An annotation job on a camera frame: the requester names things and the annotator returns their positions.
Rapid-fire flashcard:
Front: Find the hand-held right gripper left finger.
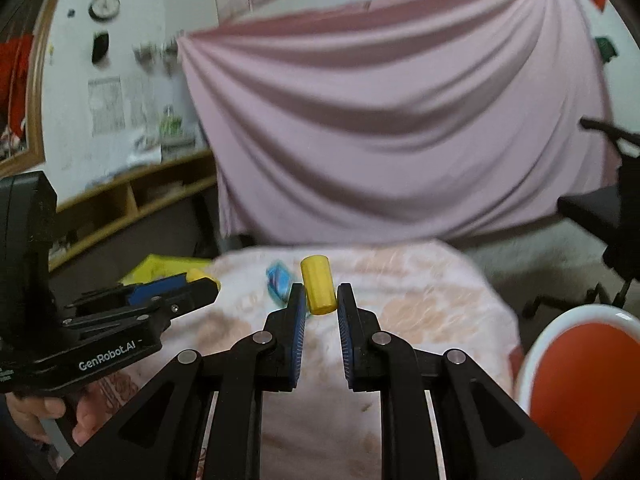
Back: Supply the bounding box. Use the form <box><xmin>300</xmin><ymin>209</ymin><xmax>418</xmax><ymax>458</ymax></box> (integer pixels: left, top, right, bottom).
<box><xmin>55</xmin><ymin>282</ymin><xmax>307</xmax><ymax>480</ymax></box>

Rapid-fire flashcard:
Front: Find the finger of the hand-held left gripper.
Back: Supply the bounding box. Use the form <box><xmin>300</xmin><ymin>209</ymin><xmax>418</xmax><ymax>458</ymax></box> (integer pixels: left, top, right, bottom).
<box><xmin>62</xmin><ymin>279</ymin><xmax>222</xmax><ymax>335</ymax></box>
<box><xmin>70</xmin><ymin>274</ymin><xmax>191</xmax><ymax>311</ymax></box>

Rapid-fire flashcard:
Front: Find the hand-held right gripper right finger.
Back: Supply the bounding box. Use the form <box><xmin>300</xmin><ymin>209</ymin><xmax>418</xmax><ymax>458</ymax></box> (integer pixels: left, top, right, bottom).
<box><xmin>336</xmin><ymin>282</ymin><xmax>583</xmax><ymax>480</ymax></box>

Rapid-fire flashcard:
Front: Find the yellow cylinder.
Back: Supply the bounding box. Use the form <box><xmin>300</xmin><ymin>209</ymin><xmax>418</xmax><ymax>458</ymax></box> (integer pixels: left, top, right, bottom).
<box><xmin>300</xmin><ymin>255</ymin><xmax>337</xmax><ymax>316</ymax></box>

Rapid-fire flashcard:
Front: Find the blue white wrapper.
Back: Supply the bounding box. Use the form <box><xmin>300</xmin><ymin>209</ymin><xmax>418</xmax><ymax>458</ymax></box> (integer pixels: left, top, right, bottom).
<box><xmin>265</xmin><ymin>260</ymin><xmax>294</xmax><ymax>307</ymax></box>

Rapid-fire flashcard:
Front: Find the red basin with white rim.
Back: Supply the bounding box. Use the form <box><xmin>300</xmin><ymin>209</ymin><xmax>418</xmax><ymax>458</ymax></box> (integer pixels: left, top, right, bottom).
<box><xmin>515</xmin><ymin>305</ymin><xmax>640</xmax><ymax>480</ymax></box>

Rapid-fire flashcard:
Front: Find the person's left hand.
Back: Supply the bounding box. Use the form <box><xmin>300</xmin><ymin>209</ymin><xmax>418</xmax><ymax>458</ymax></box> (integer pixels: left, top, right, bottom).
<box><xmin>5</xmin><ymin>382</ymin><xmax>98</xmax><ymax>447</ymax></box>

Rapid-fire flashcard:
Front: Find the yellow book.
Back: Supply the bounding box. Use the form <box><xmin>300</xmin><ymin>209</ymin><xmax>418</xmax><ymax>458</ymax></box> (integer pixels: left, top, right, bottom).
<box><xmin>119</xmin><ymin>254</ymin><xmax>214</xmax><ymax>287</ymax></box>

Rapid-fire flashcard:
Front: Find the pink floral blanket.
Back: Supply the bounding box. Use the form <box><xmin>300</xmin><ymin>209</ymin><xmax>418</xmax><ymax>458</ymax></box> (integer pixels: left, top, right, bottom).
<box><xmin>95</xmin><ymin>240</ymin><xmax>525</xmax><ymax>480</ymax></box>

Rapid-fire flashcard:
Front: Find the wooden shelf desk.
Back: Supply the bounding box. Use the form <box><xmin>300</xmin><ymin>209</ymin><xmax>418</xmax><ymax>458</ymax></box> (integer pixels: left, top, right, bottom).
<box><xmin>46</xmin><ymin>149</ymin><xmax>219</xmax><ymax>272</ymax></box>

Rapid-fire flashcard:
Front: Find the pile of papers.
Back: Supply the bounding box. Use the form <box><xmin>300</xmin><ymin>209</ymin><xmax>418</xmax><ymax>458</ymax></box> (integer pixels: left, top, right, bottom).
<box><xmin>127</xmin><ymin>129</ymin><xmax>197</xmax><ymax>167</ymax></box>

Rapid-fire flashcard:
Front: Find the green bottle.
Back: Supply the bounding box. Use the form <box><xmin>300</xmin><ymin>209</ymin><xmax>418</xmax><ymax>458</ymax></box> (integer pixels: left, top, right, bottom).
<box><xmin>160</xmin><ymin>105</ymin><xmax>184</xmax><ymax>137</ymax></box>

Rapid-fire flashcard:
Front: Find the wooden framed mirror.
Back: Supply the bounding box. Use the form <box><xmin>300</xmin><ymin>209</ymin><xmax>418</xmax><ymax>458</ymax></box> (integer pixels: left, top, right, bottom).
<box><xmin>0</xmin><ymin>0</ymin><xmax>68</xmax><ymax>177</ymax></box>

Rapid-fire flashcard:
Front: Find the pink hanging cloth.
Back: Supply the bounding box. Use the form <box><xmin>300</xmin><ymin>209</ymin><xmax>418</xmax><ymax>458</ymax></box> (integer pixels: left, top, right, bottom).
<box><xmin>176</xmin><ymin>0</ymin><xmax>623</xmax><ymax>248</ymax></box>

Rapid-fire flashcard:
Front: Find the black office chair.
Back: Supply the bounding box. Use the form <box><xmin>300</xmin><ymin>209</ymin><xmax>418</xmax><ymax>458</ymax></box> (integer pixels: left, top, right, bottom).
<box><xmin>521</xmin><ymin>117</ymin><xmax>640</xmax><ymax>320</ymax></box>

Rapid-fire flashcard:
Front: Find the large printed wall notice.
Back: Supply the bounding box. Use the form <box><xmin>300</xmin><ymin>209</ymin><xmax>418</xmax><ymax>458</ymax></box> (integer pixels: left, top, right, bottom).
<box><xmin>87</xmin><ymin>77</ymin><xmax>126</xmax><ymax>137</ymax></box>

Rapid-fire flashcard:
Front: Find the small printed wall notice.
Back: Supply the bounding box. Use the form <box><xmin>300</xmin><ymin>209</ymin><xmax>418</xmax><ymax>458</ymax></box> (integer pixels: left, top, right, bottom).
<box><xmin>125</xmin><ymin>72</ymin><xmax>162</xmax><ymax>132</ymax></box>

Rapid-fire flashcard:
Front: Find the metal wall hook rack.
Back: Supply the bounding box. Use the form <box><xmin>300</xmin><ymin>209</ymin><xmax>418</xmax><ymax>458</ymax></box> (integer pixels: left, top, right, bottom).
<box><xmin>132</xmin><ymin>39</ymin><xmax>179</xmax><ymax>69</ymax></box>

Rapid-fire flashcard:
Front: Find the round wall clock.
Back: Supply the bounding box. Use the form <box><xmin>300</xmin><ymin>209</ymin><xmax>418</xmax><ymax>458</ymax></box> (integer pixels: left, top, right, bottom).
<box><xmin>88</xmin><ymin>0</ymin><xmax>121</xmax><ymax>23</ymax></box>

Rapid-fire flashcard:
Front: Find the green wall ornament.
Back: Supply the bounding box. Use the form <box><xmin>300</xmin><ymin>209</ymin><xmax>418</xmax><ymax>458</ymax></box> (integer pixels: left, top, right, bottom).
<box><xmin>593</xmin><ymin>36</ymin><xmax>618</xmax><ymax>64</ymax></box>

